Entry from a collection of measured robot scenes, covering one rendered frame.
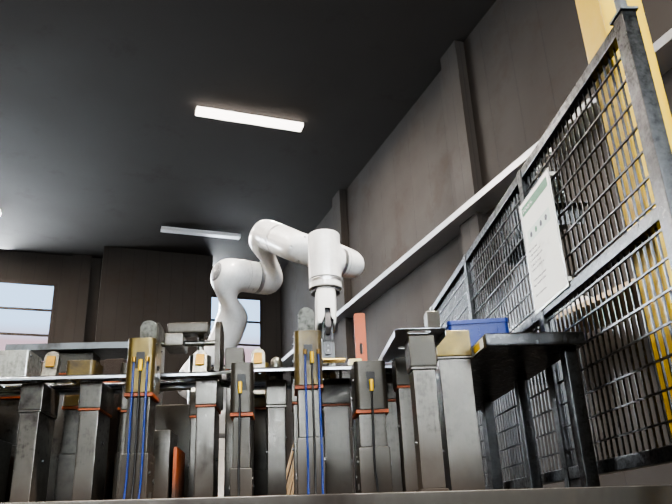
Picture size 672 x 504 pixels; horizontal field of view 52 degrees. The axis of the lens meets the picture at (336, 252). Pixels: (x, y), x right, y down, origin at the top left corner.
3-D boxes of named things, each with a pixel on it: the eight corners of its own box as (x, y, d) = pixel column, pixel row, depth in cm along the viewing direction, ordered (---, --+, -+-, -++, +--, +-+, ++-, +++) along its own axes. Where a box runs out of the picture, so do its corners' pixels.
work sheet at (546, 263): (568, 286, 157) (547, 167, 168) (535, 314, 178) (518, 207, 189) (576, 286, 157) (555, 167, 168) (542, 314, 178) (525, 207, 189)
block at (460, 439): (451, 499, 142) (434, 330, 155) (442, 500, 149) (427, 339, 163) (488, 497, 143) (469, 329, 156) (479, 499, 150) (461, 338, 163)
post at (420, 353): (421, 496, 119) (408, 334, 130) (416, 497, 124) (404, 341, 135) (449, 495, 120) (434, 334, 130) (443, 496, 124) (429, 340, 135)
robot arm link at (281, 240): (309, 261, 207) (363, 285, 182) (262, 251, 198) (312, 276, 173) (316, 232, 206) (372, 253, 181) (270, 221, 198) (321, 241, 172)
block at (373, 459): (361, 503, 132) (353, 357, 142) (355, 505, 143) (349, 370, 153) (398, 502, 132) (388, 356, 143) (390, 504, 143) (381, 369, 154)
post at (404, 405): (405, 500, 136) (394, 356, 147) (401, 501, 141) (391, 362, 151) (429, 499, 136) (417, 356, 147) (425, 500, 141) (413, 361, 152)
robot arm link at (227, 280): (224, 408, 225) (177, 407, 217) (213, 388, 235) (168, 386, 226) (272, 272, 212) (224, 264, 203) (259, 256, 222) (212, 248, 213)
